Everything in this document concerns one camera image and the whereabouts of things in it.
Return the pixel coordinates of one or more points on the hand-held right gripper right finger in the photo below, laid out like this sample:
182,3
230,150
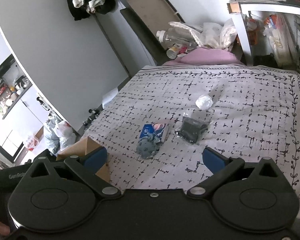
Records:
213,161

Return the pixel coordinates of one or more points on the flat leaning cardboard box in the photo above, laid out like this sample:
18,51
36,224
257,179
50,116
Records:
150,12

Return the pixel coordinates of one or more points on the brown cardboard box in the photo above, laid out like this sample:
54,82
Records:
90,143

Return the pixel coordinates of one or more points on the red plastic packet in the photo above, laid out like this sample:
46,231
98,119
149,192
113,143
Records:
31,142

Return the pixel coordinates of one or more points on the white and red plastic bag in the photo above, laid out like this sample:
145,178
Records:
65,132

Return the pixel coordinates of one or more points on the white plastic bags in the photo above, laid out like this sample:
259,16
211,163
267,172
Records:
215,35

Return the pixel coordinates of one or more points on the black tripod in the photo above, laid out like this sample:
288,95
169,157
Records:
93,115

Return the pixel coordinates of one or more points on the pink pillow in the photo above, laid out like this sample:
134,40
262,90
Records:
205,56

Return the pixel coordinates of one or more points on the blue tissue packet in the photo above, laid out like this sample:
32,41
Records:
156,130

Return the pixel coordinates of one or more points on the paper cup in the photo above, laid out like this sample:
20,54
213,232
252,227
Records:
173,52

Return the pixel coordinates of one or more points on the grey plastic bag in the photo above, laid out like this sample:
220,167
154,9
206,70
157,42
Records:
50,132

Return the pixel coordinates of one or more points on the grey printed blanket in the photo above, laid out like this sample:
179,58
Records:
240,117

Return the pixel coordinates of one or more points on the white desk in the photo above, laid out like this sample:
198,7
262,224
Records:
245,22

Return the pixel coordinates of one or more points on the clear plastic bottle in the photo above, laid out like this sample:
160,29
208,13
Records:
170,36

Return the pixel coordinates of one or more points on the black item in clear bag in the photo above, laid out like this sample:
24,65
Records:
192,130

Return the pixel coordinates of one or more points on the white sack under desk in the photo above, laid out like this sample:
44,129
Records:
280,40

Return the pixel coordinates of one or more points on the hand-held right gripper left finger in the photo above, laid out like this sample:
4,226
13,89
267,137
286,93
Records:
96,158

